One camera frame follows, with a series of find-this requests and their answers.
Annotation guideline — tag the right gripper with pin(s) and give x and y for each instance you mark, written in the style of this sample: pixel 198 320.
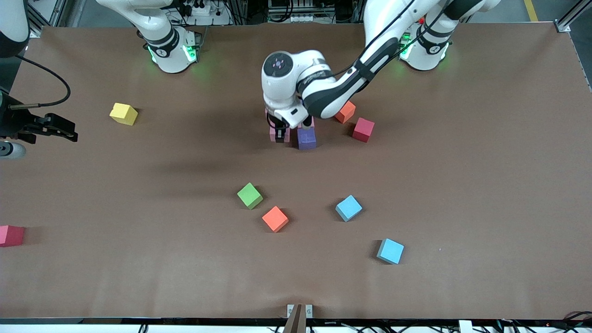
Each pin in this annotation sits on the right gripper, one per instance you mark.
pixel 15 121

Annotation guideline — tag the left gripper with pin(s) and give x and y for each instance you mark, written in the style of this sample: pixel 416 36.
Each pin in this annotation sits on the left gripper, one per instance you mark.
pixel 279 131

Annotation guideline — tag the purple foam cube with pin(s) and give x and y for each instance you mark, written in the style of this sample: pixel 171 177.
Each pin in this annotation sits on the purple foam cube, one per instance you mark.
pixel 306 139

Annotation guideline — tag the green foam cube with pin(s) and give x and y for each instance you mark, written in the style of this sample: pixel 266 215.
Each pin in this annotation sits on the green foam cube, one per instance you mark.
pixel 249 195

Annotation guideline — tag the blue foam cube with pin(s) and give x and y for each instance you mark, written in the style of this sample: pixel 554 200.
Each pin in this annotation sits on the blue foam cube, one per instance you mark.
pixel 390 251
pixel 348 208

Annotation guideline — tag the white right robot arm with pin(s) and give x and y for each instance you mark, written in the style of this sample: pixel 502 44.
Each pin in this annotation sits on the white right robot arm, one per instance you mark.
pixel 169 55

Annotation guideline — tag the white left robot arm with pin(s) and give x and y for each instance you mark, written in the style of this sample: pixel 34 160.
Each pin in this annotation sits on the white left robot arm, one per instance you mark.
pixel 277 88

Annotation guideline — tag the orange foam cube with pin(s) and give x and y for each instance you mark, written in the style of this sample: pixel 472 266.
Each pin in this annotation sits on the orange foam cube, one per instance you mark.
pixel 348 113
pixel 275 218

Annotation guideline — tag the yellow foam cube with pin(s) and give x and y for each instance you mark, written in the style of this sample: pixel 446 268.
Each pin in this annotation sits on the yellow foam cube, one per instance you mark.
pixel 123 114

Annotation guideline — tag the red foam cube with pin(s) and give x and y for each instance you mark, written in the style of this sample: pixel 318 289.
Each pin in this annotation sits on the red foam cube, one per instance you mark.
pixel 363 129
pixel 10 236

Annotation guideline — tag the white power strip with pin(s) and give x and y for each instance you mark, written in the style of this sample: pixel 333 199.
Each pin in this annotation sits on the white power strip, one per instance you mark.
pixel 203 10

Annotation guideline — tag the brown table cover sheet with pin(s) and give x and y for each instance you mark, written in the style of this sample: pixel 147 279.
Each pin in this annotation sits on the brown table cover sheet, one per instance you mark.
pixel 138 277

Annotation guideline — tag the aluminium frame profile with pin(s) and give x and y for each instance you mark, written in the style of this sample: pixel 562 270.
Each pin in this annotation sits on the aluminium frame profile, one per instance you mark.
pixel 44 18
pixel 573 15

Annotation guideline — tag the small metal clamp bracket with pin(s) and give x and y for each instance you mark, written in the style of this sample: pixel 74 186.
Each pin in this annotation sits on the small metal clamp bracket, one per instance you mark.
pixel 309 311

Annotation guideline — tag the brown tapered mount pole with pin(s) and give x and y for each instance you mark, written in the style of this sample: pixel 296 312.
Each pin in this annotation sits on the brown tapered mount pole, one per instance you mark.
pixel 292 323

